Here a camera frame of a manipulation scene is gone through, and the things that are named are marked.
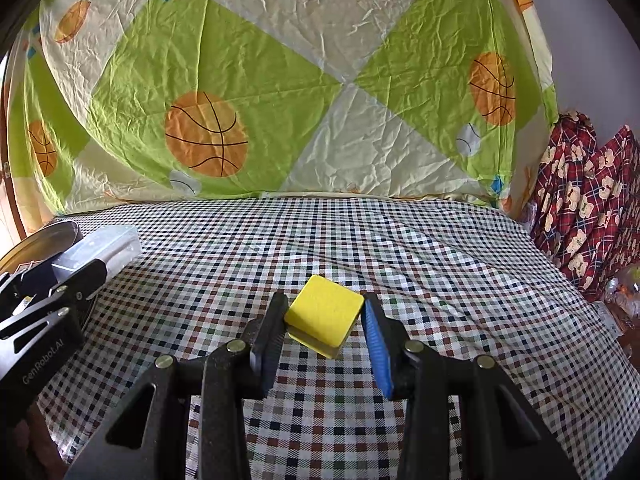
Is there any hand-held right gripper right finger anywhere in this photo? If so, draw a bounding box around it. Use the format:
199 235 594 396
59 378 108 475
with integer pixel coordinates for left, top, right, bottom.
362 294 581 480

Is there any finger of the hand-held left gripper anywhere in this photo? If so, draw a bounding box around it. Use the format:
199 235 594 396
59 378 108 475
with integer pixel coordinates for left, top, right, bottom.
0 259 108 341

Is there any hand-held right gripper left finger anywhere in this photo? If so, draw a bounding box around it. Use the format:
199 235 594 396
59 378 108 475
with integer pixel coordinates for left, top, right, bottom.
65 292 290 480

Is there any clear plastic box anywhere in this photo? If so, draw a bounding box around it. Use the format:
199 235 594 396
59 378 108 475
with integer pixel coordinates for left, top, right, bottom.
50 225 142 286

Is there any round metal tin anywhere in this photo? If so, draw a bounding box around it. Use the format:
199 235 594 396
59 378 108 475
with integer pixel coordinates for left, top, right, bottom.
0 219 108 331

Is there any yellow toy block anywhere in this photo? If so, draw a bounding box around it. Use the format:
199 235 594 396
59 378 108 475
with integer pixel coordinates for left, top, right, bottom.
284 275 365 360

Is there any checkered tablecloth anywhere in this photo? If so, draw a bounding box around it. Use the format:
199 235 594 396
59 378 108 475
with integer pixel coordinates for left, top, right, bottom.
30 195 640 480

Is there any clear plastic bag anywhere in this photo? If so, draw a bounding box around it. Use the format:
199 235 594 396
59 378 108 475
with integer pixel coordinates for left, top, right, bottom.
597 265 640 333

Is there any red plaid bear cloth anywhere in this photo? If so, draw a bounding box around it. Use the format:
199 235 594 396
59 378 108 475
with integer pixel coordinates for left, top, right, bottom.
520 110 640 306

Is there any basketball print bed sheet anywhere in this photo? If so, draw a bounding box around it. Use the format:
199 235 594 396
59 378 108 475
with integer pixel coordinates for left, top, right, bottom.
7 0 558 216

